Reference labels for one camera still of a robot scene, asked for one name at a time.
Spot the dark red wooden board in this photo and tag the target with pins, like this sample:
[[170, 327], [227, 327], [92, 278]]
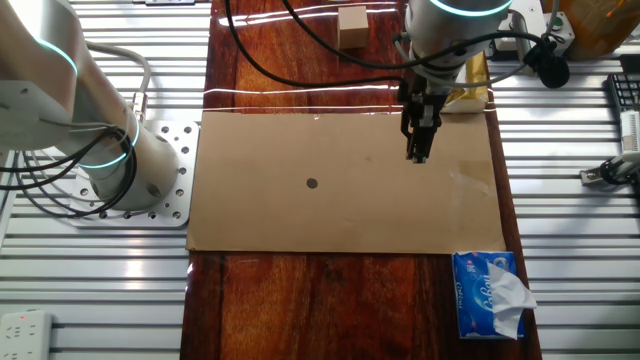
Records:
[[300, 310]]

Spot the blue tissue pack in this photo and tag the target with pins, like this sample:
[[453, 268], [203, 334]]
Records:
[[472, 300]]

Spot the light wooden block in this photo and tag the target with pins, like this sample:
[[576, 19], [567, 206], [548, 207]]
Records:
[[353, 30]]

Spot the brown cardboard sheet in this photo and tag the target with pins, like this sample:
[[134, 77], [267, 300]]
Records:
[[300, 220]]

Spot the white power strip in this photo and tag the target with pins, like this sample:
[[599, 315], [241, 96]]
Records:
[[25, 337]]

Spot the silver camera with vents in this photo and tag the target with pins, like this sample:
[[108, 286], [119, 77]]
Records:
[[631, 132]]

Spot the black keyboard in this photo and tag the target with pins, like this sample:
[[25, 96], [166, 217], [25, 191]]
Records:
[[625, 92]]

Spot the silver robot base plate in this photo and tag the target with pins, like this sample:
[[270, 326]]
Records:
[[182, 150]]

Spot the silver camera on bracket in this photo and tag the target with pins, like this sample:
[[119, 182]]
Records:
[[620, 165]]

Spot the brown cardboard box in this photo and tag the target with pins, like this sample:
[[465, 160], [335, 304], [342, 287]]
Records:
[[600, 25]]

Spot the gold tissue pack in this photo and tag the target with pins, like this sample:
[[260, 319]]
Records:
[[472, 95]]

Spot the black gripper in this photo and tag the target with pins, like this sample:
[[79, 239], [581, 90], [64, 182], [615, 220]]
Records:
[[425, 100]]

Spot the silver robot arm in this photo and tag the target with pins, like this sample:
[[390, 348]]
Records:
[[45, 75]]

